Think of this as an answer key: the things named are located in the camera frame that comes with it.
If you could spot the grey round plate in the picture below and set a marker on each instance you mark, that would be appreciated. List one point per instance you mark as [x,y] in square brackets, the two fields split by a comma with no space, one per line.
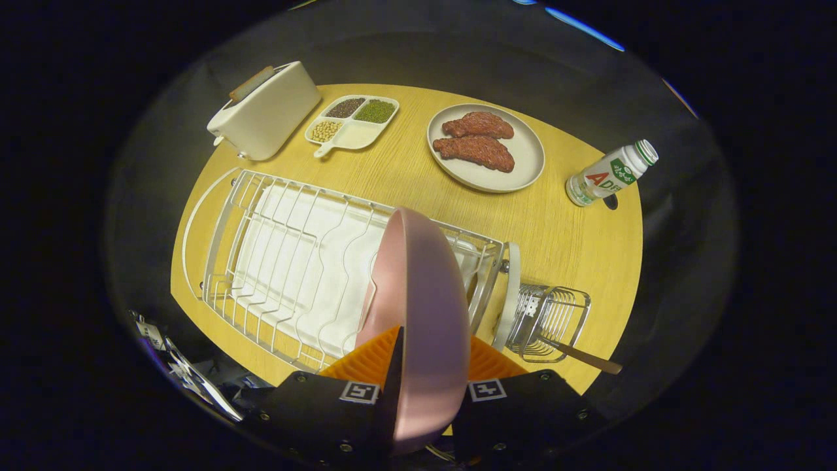
[523,157]

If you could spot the white drip tray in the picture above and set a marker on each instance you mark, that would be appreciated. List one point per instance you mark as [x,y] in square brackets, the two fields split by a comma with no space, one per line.
[294,261]

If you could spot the toast slice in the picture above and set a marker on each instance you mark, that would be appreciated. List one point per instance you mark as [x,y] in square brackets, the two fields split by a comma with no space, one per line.
[252,84]

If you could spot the white drink bottle green label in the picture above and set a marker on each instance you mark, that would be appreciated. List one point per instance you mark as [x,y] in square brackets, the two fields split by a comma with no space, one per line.
[605,176]

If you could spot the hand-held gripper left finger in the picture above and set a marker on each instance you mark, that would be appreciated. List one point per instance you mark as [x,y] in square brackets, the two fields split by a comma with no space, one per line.
[391,399]

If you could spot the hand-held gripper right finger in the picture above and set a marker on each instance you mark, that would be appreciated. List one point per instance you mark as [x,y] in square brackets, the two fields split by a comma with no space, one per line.
[523,412]

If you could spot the red meat piece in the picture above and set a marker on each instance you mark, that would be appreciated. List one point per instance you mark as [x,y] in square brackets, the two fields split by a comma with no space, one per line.
[474,152]
[477,124]

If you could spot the black backdrop cloth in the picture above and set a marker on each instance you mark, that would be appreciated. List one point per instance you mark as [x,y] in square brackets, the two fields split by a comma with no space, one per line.
[458,59]

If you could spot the white toaster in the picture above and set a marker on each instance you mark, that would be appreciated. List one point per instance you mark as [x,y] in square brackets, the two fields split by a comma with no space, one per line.
[274,118]

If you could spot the white labelled device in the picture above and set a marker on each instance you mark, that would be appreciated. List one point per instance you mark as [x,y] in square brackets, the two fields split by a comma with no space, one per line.
[150,335]

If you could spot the white divided bean tray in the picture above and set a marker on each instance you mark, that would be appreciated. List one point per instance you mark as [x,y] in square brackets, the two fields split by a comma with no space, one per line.
[356,136]

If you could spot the pink plate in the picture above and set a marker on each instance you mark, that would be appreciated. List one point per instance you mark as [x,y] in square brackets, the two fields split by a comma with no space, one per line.
[425,294]

